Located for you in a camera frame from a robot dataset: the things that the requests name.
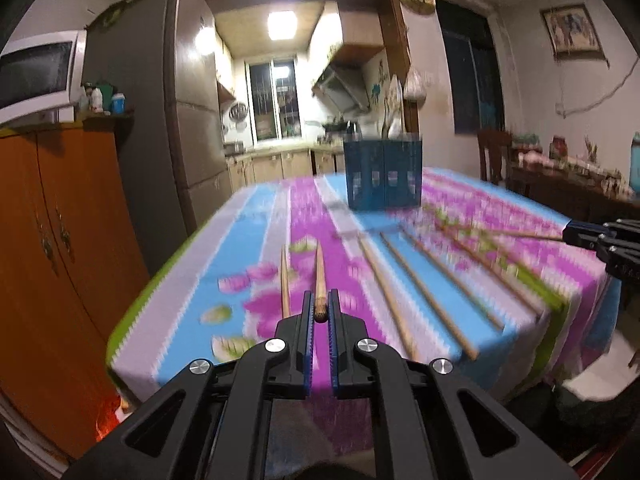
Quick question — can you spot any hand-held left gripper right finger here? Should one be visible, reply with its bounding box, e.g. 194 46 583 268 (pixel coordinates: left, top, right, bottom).
327 290 576 480

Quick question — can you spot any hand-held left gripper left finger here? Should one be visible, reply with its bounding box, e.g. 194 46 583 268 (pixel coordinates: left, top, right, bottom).
65 290 316 480

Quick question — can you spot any ceiling light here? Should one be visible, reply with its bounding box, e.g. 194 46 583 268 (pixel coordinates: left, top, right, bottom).
266 11 299 41

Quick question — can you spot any grey refrigerator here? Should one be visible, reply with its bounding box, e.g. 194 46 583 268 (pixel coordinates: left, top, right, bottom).
82 0 233 261

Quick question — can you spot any hanging bags bundle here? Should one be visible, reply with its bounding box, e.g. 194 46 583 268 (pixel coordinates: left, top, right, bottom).
382 75 406 138

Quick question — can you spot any orange wooden cabinet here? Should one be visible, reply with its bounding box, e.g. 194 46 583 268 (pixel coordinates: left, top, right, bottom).
0 115 151 461

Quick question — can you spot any wall cable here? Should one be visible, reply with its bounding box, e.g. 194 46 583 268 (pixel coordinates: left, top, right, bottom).
555 57 640 118

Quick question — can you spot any white microwave oven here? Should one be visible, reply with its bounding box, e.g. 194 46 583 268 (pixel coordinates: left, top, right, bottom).
0 30 87 126

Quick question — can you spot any blue slotted utensil holder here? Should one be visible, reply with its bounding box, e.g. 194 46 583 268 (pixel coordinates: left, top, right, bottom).
343 133 423 210

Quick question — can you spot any range hood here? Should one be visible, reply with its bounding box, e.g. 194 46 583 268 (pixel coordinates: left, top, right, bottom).
312 67 371 111

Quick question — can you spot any cluttered side table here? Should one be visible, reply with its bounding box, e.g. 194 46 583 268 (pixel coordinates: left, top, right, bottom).
510 157 640 223

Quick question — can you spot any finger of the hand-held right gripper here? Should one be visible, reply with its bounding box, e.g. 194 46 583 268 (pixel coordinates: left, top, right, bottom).
595 237 640 286
561 219 640 250

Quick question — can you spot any wooden chopstick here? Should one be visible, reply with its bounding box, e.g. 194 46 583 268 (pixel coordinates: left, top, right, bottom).
439 230 544 318
313 240 329 324
470 227 565 242
380 232 479 361
280 245 294 319
399 229 504 332
356 235 418 361

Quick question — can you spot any wooden chair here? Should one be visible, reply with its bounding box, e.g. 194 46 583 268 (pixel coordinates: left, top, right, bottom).
477 129 513 186

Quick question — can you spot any framed wall picture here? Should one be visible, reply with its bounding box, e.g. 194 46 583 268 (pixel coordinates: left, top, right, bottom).
540 4 603 58

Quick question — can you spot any floral striped tablecloth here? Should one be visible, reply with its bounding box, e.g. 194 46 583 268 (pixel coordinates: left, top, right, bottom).
106 167 623 406

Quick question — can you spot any white plastic bag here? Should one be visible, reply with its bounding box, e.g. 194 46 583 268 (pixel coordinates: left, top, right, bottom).
403 66 428 101

